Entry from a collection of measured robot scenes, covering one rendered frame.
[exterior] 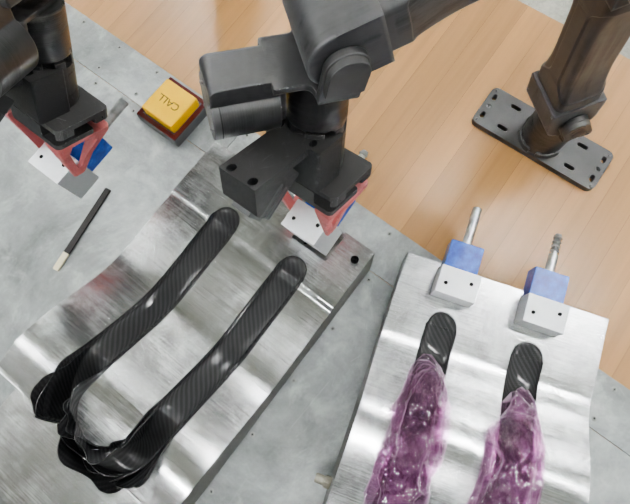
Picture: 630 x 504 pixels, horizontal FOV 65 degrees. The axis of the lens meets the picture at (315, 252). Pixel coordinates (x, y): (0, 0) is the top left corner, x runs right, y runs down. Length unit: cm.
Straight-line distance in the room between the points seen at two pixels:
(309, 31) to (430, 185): 43
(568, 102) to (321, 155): 32
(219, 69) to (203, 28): 51
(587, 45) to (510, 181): 27
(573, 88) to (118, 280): 58
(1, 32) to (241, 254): 33
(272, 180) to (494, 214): 42
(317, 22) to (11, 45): 26
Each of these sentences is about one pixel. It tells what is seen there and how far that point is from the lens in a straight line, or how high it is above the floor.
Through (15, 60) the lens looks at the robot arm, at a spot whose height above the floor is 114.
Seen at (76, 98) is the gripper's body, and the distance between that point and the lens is 61.
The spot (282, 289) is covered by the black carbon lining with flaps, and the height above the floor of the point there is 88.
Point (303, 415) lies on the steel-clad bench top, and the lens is 69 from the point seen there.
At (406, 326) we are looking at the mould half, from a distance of 64.
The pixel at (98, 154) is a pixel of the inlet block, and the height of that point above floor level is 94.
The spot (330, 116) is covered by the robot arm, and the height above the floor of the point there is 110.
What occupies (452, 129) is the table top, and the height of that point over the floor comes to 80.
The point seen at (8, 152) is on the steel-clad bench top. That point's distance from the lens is 92.
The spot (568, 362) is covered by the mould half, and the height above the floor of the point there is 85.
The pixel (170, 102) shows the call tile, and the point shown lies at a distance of 80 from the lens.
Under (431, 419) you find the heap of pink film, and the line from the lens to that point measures 59.
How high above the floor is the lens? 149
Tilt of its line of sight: 75 degrees down
